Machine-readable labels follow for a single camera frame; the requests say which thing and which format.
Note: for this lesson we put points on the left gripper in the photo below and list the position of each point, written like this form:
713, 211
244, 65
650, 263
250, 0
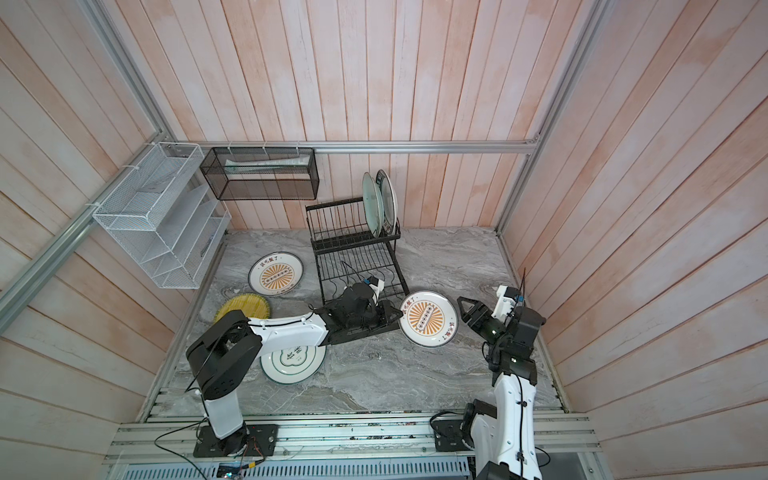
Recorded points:
386, 309

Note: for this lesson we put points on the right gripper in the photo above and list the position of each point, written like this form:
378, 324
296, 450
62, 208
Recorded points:
477, 310

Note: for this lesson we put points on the black two-tier dish rack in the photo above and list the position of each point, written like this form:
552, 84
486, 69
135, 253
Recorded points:
346, 252

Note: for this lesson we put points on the white plate green clover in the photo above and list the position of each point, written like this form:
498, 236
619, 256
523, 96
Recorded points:
292, 366

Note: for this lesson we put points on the orange sunburst plate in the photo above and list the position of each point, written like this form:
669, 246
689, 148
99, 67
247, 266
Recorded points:
275, 274
428, 319

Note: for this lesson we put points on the mint green flower plate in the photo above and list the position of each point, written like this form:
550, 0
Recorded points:
372, 203

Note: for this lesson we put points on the green rim white plate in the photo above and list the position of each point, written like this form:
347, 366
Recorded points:
389, 203

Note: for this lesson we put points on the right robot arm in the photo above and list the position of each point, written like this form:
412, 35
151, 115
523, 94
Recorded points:
501, 434

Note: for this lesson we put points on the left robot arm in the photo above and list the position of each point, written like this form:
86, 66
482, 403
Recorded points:
222, 356

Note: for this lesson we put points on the yellow round plate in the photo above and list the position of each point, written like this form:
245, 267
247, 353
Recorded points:
252, 305

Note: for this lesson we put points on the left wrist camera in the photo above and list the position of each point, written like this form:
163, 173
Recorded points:
377, 286

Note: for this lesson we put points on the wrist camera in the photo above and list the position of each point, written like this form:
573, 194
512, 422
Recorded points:
377, 286
507, 299

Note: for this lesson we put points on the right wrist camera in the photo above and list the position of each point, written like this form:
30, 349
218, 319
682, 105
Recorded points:
507, 299

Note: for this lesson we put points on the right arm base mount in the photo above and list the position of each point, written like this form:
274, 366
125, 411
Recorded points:
451, 435

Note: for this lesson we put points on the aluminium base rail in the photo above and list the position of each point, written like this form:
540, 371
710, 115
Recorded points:
337, 436

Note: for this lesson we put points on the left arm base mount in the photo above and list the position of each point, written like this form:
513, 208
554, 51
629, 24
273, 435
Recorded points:
250, 439

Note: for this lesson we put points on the black mesh wall basket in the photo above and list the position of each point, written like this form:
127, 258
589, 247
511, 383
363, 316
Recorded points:
261, 173

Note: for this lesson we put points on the white wire mesh shelf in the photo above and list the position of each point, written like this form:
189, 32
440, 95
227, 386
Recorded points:
170, 225

